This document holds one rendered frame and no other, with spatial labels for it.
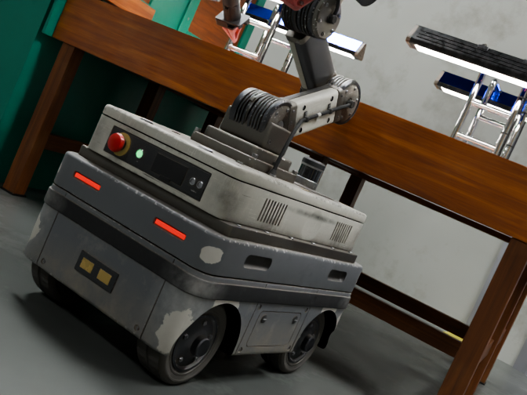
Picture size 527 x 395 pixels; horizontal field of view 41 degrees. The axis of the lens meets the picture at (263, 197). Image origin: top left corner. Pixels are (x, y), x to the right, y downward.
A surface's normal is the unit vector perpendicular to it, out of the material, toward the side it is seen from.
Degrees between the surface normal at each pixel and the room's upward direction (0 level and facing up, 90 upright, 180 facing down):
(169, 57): 90
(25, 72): 90
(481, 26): 90
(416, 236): 90
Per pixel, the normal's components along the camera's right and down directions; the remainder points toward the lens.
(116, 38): -0.39, -0.11
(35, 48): 0.83, 0.40
